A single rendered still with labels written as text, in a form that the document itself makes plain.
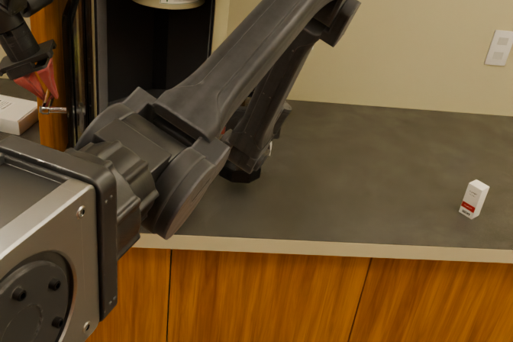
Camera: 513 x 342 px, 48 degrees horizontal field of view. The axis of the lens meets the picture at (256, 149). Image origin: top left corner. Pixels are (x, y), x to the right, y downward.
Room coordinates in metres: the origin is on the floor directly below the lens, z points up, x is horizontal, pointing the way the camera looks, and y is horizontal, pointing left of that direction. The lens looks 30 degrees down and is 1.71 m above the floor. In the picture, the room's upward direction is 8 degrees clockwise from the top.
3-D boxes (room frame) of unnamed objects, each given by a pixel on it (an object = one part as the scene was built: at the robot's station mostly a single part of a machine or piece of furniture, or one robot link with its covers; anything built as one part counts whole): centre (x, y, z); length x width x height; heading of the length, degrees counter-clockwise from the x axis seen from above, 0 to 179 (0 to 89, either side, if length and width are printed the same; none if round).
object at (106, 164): (0.33, 0.12, 1.45); 0.09 x 0.08 x 0.12; 72
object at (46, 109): (0.96, 0.38, 1.20); 0.10 x 0.05 x 0.03; 13
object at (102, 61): (1.34, 0.28, 1.19); 0.26 x 0.24 x 0.35; 98
